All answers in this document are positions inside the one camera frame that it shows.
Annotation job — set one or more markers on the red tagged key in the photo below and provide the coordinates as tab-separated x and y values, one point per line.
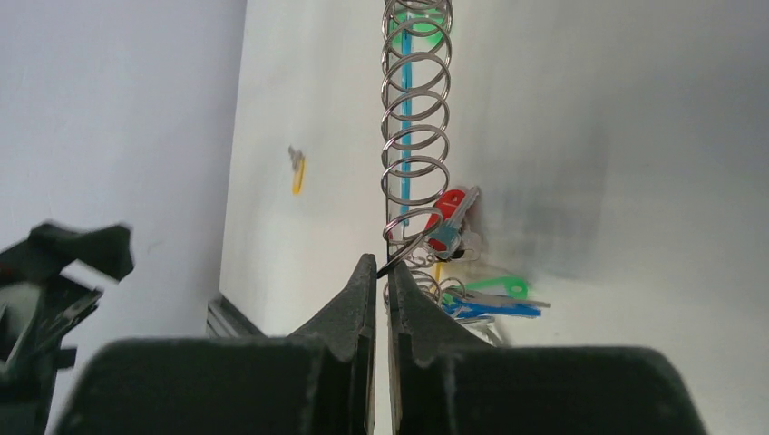
453	239

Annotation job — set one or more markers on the green tagged key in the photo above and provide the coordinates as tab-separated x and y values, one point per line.
501	291

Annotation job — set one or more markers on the round key organizer with rings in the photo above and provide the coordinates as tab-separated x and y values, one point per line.
415	59

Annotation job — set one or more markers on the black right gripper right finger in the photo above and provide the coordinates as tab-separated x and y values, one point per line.
445	380

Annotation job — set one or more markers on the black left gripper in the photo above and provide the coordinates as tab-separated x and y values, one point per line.
40	306

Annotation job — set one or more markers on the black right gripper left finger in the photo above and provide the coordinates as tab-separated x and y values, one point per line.
313	381

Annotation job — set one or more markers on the dark blue key tag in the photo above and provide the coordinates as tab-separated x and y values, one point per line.
464	310

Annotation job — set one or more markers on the yellow tagged key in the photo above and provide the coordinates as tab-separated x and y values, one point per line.
298	163

